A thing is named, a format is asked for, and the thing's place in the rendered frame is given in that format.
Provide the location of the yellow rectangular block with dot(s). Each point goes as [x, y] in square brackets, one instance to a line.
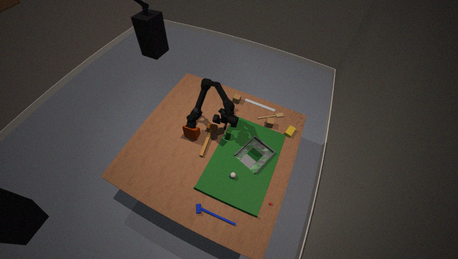
[290, 131]

